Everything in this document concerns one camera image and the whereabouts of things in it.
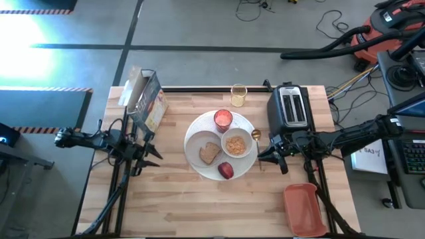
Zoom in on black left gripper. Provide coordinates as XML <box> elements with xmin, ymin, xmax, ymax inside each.
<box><xmin>131</xmin><ymin>139</ymin><xmax>163</xmax><ymax>177</ymax></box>

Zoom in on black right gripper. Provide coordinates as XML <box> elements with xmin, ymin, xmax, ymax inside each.
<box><xmin>257</xmin><ymin>131</ymin><xmax>301</xmax><ymax>175</ymax></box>

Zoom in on red apple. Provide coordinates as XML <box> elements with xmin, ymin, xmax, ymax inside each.
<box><xmin>217</xmin><ymin>161</ymin><xmax>234</xmax><ymax>180</ymax></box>

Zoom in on blue and yellow cereal box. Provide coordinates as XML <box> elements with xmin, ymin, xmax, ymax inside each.
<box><xmin>118</xmin><ymin>65</ymin><xmax>169</xmax><ymax>133</ymax></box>

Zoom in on red glass tumbler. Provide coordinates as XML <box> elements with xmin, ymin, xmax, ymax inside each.
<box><xmin>213</xmin><ymin>109</ymin><xmax>234</xmax><ymax>133</ymax></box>

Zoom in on brown toast slice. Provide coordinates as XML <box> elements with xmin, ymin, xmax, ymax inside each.
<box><xmin>199</xmin><ymin>141</ymin><xmax>222</xmax><ymax>166</ymax></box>

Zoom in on white round plate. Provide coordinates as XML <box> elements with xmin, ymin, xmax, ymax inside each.
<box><xmin>183</xmin><ymin>110</ymin><xmax>259</xmax><ymax>182</ymax></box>

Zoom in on yellow glass cup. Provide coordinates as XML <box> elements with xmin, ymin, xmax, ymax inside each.
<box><xmin>230</xmin><ymin>83</ymin><xmax>248</xmax><ymax>108</ymax></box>

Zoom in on golden cereal flakes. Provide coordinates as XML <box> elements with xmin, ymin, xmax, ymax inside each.
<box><xmin>225</xmin><ymin>135</ymin><xmax>247</xmax><ymax>156</ymax></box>

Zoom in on black two-slot toaster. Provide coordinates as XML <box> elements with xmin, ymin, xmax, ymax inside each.
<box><xmin>267</xmin><ymin>82</ymin><xmax>312</xmax><ymax>137</ymax></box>

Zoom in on orange plastic basket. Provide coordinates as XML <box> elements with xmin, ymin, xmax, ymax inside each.
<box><xmin>282</xmin><ymin>182</ymin><xmax>329</xmax><ymax>238</ymax></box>

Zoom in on white paper sheet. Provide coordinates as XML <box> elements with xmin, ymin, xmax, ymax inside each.
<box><xmin>351</xmin><ymin>145</ymin><xmax>389</xmax><ymax>175</ymax></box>

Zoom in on black floor mat striped edge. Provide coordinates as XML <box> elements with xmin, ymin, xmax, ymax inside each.
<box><xmin>0</xmin><ymin>0</ymin><xmax>78</xmax><ymax>15</ymax></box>
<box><xmin>0</xmin><ymin>86</ymin><xmax>94</xmax><ymax>135</ymax></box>

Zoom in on grey side desk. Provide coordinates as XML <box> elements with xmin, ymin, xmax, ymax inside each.
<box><xmin>0</xmin><ymin>122</ymin><xmax>56</xmax><ymax>239</ymax></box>

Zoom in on black keyboard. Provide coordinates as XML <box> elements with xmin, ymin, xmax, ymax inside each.
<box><xmin>400</xmin><ymin>139</ymin><xmax>425</xmax><ymax>175</ymax></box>

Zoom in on orange shop vacuum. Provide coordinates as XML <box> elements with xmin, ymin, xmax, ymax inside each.
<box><xmin>350</xmin><ymin>0</ymin><xmax>425</xmax><ymax>66</ymax></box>

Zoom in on dark laptop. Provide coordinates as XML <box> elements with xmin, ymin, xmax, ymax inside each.
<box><xmin>386</xmin><ymin>91</ymin><xmax>425</xmax><ymax>119</ymax></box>

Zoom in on bundle of floor cables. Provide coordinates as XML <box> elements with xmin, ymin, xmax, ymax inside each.
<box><xmin>325</xmin><ymin>64</ymin><xmax>389</xmax><ymax>127</ymax></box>

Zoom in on black vacuum hose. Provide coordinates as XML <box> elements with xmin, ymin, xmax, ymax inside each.
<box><xmin>280</xmin><ymin>25</ymin><xmax>425</xmax><ymax>60</ymax></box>

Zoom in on black floor cable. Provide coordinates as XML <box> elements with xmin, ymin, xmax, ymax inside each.
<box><xmin>234</xmin><ymin>0</ymin><xmax>276</xmax><ymax>23</ymax></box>
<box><xmin>315</xmin><ymin>9</ymin><xmax>349</xmax><ymax>40</ymax></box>

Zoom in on coiled black cable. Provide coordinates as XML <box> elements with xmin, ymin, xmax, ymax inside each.
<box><xmin>386</xmin><ymin>64</ymin><xmax>416</xmax><ymax>91</ymax></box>

